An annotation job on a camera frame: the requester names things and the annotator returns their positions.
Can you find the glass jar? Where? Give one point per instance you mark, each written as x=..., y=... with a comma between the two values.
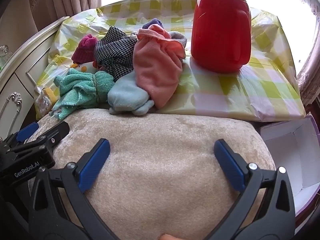
x=5, y=52

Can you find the purple knit hat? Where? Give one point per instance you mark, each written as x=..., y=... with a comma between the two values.
x=152, y=22

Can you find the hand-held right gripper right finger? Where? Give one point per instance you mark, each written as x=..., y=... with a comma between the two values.
x=230, y=166

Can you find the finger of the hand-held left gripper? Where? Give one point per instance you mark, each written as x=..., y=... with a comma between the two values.
x=55, y=132
x=27, y=131

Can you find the magenta knit hat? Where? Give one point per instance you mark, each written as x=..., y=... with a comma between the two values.
x=85, y=48

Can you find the white dresser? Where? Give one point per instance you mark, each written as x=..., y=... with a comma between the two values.
x=15, y=85

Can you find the green towel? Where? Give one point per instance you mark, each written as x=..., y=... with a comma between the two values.
x=80, y=87

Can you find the red thermos bottle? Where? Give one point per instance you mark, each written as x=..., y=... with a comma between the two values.
x=220, y=30

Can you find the purple white cardboard box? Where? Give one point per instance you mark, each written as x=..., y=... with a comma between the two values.
x=287, y=150

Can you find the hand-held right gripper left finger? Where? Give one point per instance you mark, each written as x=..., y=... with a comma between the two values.
x=93, y=165

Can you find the yellow checkered plastic tablecloth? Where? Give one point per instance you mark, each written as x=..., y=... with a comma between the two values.
x=225, y=92

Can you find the light blue towel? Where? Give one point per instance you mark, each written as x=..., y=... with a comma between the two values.
x=127, y=97

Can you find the black white houndstooth cloth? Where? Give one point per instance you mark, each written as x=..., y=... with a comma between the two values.
x=112, y=47

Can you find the pink towel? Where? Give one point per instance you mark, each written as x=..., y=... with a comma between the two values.
x=157, y=75

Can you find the beige plush cushion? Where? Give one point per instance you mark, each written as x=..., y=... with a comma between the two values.
x=162, y=155

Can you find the mauve patterned curtain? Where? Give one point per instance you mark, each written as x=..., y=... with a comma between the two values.
x=310, y=90
x=62, y=0

